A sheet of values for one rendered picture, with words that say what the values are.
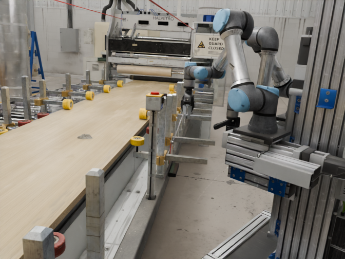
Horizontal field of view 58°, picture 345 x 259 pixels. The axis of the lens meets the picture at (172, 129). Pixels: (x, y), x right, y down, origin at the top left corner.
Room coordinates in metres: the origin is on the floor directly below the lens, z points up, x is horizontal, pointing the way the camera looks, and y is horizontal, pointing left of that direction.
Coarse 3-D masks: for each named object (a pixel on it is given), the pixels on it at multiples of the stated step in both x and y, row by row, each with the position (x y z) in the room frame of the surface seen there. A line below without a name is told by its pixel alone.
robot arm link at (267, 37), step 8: (264, 32) 1.85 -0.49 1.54; (272, 32) 1.84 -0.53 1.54; (264, 40) 1.84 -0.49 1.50; (272, 40) 1.82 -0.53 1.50; (264, 48) 1.83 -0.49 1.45; (272, 48) 1.81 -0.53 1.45; (264, 56) 1.83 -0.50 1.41; (272, 56) 1.82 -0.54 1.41; (264, 64) 1.83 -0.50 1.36; (272, 64) 1.83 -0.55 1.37; (264, 72) 1.82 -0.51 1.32; (264, 80) 1.82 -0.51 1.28
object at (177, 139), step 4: (172, 136) 1.98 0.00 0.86; (176, 140) 1.95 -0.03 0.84; (180, 140) 1.95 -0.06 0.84; (184, 140) 1.95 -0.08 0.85; (188, 140) 1.94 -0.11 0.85; (192, 140) 1.94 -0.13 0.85; (196, 140) 1.94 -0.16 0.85; (200, 140) 1.94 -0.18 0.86; (204, 140) 1.93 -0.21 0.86; (208, 140) 1.93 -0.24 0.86; (212, 140) 1.94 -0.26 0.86; (204, 144) 1.93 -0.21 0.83; (208, 144) 1.93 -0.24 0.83; (212, 144) 1.93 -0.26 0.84
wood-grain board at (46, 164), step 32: (96, 96) 3.08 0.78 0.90; (128, 96) 3.19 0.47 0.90; (32, 128) 1.84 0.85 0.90; (64, 128) 1.88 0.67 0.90; (96, 128) 1.92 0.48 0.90; (128, 128) 1.96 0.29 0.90; (0, 160) 1.31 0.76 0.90; (32, 160) 1.33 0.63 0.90; (64, 160) 1.35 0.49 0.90; (96, 160) 1.38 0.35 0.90; (0, 192) 1.02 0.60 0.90; (32, 192) 1.03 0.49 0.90; (64, 192) 1.05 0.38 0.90; (0, 224) 0.82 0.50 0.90; (32, 224) 0.83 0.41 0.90; (0, 256) 0.68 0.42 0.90
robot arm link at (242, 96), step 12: (228, 12) 1.65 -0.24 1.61; (240, 12) 1.70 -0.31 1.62; (216, 24) 1.69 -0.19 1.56; (228, 24) 1.64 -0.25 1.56; (240, 24) 1.66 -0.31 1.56; (228, 36) 1.63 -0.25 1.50; (240, 36) 1.65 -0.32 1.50; (228, 48) 1.62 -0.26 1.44; (240, 48) 1.61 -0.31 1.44; (228, 60) 1.61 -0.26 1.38; (240, 60) 1.57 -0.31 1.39; (240, 72) 1.55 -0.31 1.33; (240, 84) 1.51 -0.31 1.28; (252, 84) 1.52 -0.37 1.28; (228, 96) 1.54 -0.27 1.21; (240, 96) 1.47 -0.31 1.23; (252, 96) 1.49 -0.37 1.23; (240, 108) 1.47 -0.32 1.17; (252, 108) 1.49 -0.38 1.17
